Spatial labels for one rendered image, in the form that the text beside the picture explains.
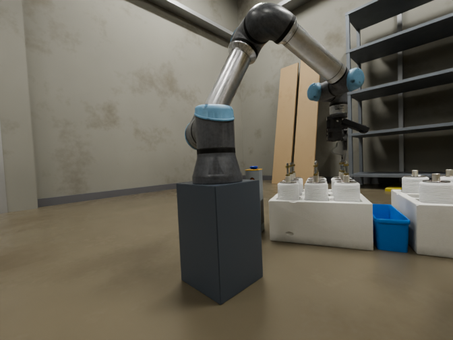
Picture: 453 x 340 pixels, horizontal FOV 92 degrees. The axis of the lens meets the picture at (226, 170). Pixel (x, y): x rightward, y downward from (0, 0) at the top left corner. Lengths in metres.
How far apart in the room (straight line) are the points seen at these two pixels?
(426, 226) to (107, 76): 3.05
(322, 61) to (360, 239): 0.67
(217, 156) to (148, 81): 2.77
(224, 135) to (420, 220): 0.76
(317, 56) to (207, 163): 0.55
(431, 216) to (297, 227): 0.45
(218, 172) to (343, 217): 0.57
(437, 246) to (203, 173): 0.84
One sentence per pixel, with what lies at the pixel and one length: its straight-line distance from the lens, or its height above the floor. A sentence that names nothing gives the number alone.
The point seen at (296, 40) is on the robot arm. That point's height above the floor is 0.75.
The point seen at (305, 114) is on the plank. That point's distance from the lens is 3.28.
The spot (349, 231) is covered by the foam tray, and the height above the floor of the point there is 0.07.
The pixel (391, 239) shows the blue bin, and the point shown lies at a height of 0.04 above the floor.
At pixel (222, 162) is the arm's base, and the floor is 0.36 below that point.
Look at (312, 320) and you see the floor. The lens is 0.62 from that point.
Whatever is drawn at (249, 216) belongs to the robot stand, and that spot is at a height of 0.20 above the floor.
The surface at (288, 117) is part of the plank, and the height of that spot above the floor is 0.96.
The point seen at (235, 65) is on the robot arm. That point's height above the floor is 0.70.
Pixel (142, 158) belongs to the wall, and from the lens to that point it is 3.06.
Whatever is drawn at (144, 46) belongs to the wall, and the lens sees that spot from 3.48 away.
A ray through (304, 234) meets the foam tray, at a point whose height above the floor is 0.04.
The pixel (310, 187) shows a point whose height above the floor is 0.24.
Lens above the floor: 0.36
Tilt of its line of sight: 2 degrees down
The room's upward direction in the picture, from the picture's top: 3 degrees counter-clockwise
